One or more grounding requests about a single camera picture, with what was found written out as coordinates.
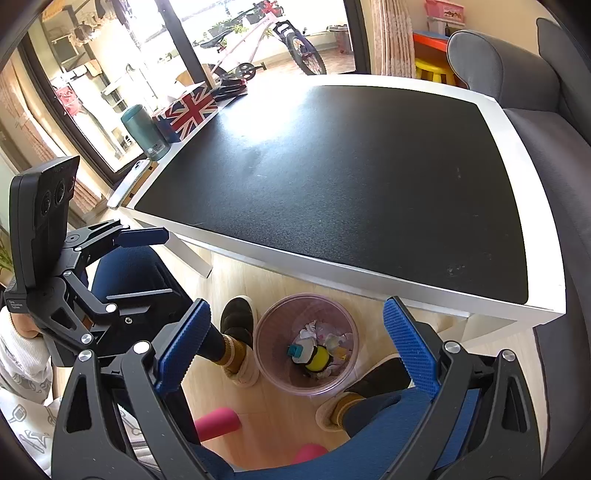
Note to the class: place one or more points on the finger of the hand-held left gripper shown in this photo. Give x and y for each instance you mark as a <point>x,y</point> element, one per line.
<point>138,236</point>
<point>138,314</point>

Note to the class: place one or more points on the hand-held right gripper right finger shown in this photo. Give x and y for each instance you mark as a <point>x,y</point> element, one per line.
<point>411,346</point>

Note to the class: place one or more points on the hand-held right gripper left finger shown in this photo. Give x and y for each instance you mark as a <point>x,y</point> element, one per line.
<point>184,346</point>

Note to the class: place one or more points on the pink translucent trash bin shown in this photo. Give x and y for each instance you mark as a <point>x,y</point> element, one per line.
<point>277,350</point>

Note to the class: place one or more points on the yellow round case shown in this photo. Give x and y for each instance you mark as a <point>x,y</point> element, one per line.
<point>318,359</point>

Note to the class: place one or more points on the teal toy block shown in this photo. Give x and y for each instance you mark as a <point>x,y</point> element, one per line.
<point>295,351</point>

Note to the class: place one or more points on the person's left hand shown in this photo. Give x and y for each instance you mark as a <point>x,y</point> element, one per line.
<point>27,330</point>

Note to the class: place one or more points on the person's left leg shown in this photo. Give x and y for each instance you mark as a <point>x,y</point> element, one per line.
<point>138,272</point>

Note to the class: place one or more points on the person's left slipper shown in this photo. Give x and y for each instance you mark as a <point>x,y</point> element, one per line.
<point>238,323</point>

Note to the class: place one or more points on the person's slipper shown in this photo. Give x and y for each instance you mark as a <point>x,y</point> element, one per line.
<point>351,397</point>
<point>238,323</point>

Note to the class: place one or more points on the white smartphone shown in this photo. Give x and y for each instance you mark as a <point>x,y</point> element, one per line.
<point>138,170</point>

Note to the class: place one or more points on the person's right slipper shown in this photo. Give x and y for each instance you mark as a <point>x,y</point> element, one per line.
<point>351,397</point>

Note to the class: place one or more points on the pink foam cylinder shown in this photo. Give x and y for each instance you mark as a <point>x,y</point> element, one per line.
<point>217,422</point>
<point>309,454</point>

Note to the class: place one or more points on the teal thermos bottle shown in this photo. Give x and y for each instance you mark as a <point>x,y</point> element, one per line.
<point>143,131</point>

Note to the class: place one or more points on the flag print tissue box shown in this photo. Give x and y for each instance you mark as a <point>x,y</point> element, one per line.
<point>189,113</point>

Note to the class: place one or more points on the red hanging bag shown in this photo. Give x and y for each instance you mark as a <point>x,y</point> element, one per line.
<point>67,99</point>

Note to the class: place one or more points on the white shoe rack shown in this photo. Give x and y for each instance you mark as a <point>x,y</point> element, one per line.
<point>115,92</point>

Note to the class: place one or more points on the black gloves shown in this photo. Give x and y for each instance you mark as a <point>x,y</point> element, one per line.
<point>228,87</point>

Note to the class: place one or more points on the hanging clothes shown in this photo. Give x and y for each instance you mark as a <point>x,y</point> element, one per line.
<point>92,18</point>

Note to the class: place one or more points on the potted green plants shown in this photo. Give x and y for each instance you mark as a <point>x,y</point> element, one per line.
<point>226,30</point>

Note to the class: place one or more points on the white bicycle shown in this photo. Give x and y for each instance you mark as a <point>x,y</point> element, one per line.
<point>258,46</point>

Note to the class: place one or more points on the yellow plastic stool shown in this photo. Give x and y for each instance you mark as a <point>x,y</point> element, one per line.
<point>434,69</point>

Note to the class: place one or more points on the grey sofa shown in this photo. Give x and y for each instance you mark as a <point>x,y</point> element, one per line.
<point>531,92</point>

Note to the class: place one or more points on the pink balcony bin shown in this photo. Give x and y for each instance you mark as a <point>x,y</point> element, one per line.
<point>341,39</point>

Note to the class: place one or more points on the red children's table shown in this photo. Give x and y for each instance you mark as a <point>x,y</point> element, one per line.
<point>431,44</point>

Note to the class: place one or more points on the floral curtain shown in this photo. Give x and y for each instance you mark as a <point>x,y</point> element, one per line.
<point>392,37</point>

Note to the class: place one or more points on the grey storage box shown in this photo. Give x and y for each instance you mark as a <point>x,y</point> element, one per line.
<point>438,25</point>

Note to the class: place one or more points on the pink storage box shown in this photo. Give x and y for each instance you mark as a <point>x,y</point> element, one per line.
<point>443,9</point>

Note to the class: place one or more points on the black glass door frame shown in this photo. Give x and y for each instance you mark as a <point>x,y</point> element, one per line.
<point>362,37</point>

